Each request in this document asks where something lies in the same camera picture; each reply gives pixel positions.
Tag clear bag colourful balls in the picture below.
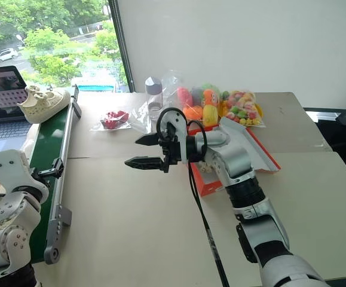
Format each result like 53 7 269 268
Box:
220 89 267 129

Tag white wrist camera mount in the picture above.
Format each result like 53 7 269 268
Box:
0 149 50 196
160 109 191 164

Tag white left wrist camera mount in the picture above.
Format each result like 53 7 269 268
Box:
0 149 50 196

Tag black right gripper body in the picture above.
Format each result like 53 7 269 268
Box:
157 121 188 174

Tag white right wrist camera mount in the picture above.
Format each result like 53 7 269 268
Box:
160 109 191 164

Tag clear bag red pieces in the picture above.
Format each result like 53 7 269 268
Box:
89 108 132 133

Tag clear bottle grey cap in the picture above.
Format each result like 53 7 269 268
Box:
144 76 165 121

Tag black window frame post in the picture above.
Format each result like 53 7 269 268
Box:
108 0 136 93

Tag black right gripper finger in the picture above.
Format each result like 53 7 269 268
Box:
124 155 166 172
134 133 163 147

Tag white car outside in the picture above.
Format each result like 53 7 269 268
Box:
0 48 19 63

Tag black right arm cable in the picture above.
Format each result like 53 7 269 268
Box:
156 106 231 287

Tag orange shoebox white lid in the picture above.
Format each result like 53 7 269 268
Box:
186 116 283 198

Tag cream perforated shoe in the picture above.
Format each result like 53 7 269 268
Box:
16 84 72 124

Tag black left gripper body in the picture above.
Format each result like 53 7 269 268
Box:
30 169 51 188

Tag clear bag toy fruits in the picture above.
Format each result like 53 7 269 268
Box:
160 69 223 127

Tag green conveyor belt silver frame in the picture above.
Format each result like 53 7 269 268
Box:
27 84 82 265

